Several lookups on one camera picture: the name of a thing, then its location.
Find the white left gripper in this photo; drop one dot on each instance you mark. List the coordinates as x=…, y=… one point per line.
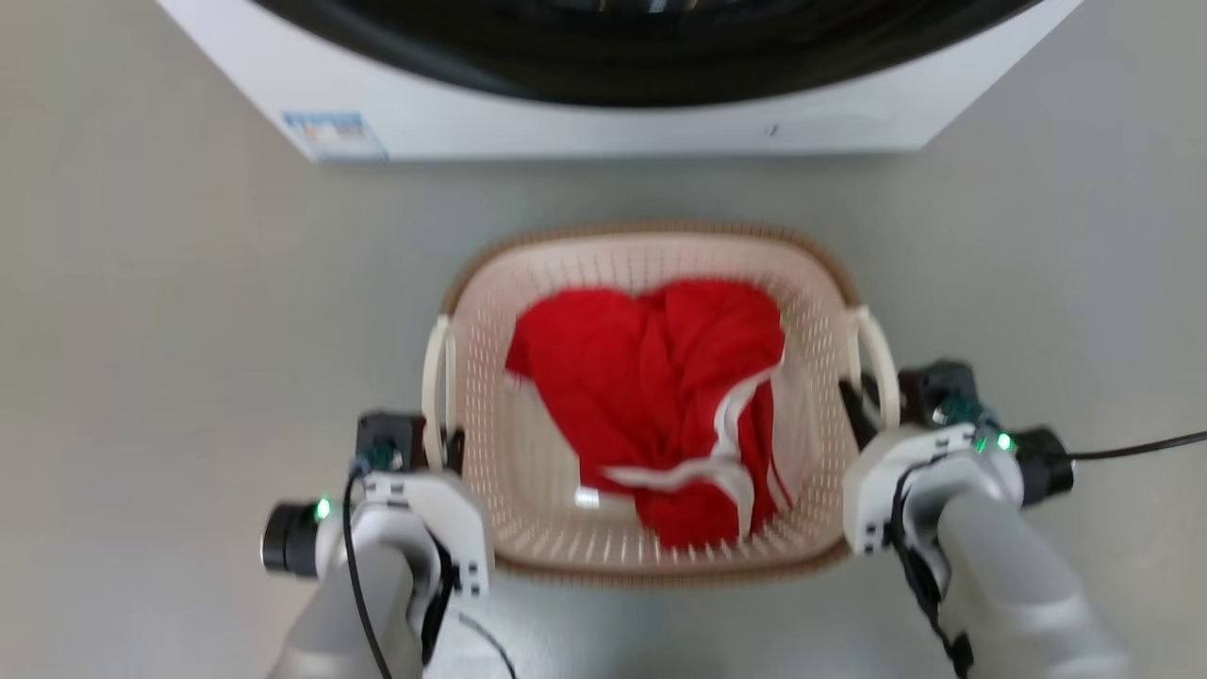
x=443, y=514

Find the white washing machine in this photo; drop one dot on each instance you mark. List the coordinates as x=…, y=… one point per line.
x=528, y=113

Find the red garment with white trim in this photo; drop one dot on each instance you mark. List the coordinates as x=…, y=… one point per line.
x=651, y=377

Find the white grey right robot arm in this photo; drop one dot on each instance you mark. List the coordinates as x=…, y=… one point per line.
x=1018, y=594

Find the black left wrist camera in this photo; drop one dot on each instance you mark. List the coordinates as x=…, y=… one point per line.
x=388, y=441

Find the blue white energy label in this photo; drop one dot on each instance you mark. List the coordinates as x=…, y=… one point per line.
x=335, y=136

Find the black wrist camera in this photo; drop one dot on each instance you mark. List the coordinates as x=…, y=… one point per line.
x=388, y=441
x=943, y=391

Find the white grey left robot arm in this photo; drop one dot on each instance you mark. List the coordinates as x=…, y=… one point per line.
x=325, y=622

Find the beige plastic laundry basket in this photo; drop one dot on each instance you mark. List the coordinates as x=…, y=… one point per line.
x=547, y=311

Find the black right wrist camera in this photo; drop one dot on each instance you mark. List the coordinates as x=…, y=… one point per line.
x=943, y=391

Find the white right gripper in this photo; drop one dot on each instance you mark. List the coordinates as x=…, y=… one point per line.
x=877, y=481

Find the black round washer door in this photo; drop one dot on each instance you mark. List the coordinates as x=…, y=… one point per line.
x=651, y=47

